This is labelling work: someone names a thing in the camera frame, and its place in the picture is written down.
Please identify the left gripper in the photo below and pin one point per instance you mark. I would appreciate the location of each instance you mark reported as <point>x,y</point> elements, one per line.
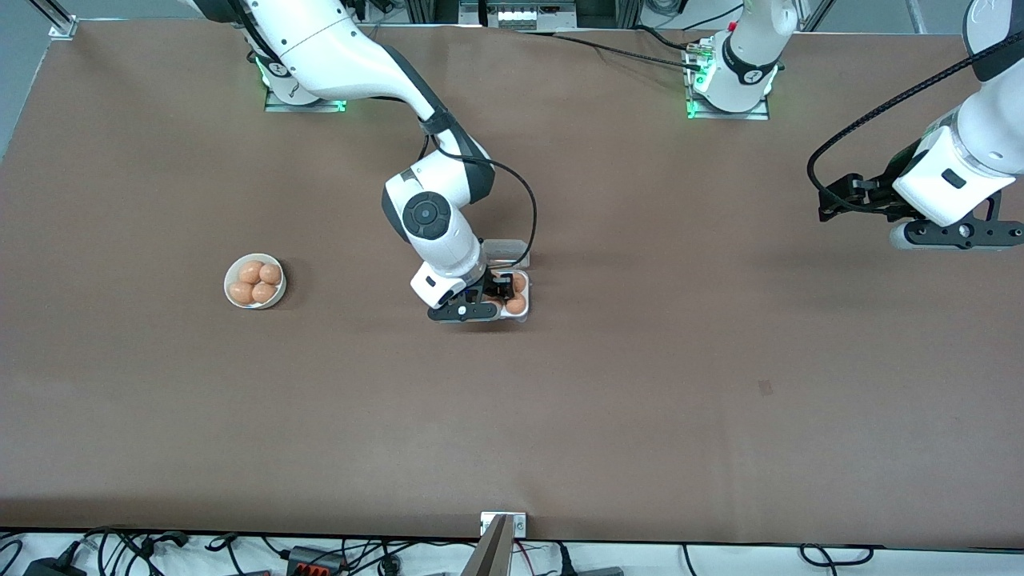
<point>874,194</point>

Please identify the metal equipment rack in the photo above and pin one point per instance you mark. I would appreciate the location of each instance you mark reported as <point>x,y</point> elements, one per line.
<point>520,14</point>

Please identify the black power adapter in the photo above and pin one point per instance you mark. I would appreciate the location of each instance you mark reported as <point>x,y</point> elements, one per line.
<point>48,570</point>

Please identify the white round bowl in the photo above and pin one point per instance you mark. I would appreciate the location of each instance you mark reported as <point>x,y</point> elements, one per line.
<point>231,278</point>

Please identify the small metal mounting plate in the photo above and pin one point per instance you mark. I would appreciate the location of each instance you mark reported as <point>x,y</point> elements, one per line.
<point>520,526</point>

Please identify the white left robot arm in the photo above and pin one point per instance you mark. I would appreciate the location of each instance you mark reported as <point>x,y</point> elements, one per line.
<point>748,56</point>

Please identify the grey metal beam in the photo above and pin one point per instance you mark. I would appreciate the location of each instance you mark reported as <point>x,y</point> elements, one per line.
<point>490,556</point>

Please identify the clear plastic egg carton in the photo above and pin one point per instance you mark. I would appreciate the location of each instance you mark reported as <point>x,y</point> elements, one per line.
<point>508,250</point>

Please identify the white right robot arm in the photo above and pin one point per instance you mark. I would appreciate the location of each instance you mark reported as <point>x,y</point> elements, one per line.
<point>336,48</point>

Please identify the aluminium frame strut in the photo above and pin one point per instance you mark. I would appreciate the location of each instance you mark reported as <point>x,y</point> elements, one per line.
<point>918,18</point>

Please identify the aluminium corner post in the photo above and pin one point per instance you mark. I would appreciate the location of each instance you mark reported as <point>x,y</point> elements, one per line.
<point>64,28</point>

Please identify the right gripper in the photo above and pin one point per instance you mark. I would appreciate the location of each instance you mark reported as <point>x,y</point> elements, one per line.
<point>494,286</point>

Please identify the black box orange connectors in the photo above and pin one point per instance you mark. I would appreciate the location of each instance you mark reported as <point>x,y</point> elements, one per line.
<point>308,558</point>

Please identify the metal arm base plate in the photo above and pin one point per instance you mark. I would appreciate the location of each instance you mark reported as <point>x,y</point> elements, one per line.
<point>756,115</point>
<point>320,106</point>

